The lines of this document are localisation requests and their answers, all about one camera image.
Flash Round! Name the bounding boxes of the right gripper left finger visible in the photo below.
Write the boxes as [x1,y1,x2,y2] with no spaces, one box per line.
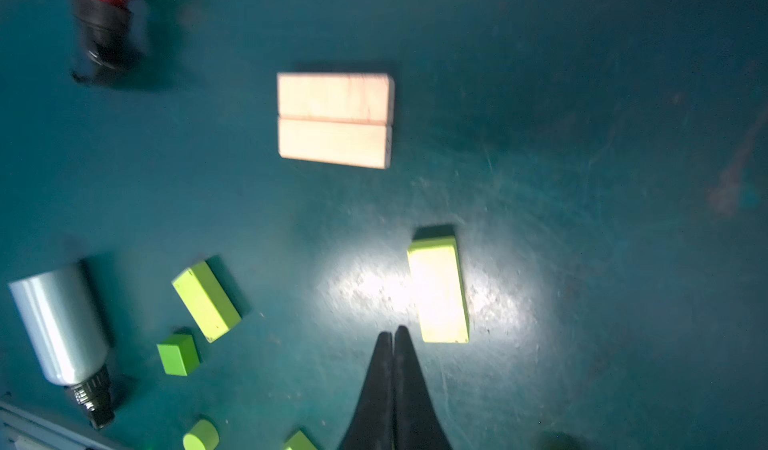
[339,332,395,450]

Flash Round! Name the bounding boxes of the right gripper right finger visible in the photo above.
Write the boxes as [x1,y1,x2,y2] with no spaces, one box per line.
[393,326,452,450]

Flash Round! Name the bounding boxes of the long green block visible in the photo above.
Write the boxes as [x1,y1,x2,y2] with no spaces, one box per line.
[172,261,242,343]
[407,236,470,344]

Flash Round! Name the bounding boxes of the natural wood block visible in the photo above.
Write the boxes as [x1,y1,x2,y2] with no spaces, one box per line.
[277,72,395,125]
[278,118,392,169]

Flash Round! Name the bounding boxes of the small green square block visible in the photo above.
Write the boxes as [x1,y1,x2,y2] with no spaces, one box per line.
[282,430,317,450]

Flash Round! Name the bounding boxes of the green cylinder block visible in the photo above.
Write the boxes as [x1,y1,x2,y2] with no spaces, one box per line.
[182,419,220,450]

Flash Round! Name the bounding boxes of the small green cube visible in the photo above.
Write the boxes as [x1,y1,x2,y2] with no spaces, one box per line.
[156,333,200,376]

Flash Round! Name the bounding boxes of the silver metal bottle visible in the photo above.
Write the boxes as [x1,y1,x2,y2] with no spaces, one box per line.
[9,263,115,430]

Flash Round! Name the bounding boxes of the red metal bottle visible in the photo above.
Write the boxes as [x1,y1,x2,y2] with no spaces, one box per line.
[70,0,140,86]

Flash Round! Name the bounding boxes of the aluminium front rail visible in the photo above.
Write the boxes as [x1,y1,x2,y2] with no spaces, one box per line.
[1,401,120,449]

